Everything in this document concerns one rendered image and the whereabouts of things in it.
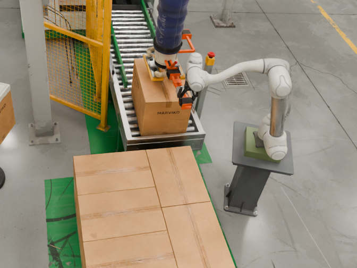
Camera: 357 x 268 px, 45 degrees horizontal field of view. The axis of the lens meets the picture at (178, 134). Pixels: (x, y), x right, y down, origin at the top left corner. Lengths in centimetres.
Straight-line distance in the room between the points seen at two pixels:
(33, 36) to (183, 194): 175
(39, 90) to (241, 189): 202
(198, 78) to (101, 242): 130
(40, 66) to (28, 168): 96
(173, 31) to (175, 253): 163
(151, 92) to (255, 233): 156
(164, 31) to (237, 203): 170
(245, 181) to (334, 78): 283
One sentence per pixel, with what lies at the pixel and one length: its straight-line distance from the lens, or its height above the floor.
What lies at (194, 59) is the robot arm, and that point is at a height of 159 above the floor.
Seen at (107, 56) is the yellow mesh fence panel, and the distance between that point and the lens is 399.
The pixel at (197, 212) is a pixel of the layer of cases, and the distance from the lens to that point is 333.
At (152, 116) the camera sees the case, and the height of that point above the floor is 80.
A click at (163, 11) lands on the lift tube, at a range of 331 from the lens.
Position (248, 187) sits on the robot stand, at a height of 34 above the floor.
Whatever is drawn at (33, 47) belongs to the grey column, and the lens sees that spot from 385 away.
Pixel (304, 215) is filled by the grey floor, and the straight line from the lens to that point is 434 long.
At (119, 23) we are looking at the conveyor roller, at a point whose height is 54.
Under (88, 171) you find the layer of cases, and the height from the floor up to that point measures 54.
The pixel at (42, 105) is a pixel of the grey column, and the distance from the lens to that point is 423.
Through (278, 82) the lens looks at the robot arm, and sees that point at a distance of 287.
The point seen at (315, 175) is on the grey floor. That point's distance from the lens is 473.
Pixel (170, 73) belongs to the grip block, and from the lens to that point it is 340.
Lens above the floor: 321
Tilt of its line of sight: 44 degrees down
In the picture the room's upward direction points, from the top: 12 degrees clockwise
